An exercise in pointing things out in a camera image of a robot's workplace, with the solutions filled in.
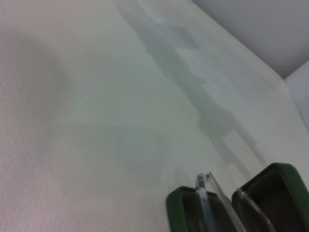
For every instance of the green glasses case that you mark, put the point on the green glasses case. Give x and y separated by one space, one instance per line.
176 200

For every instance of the clear frame glasses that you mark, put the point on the clear frame glasses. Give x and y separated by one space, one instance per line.
201 191

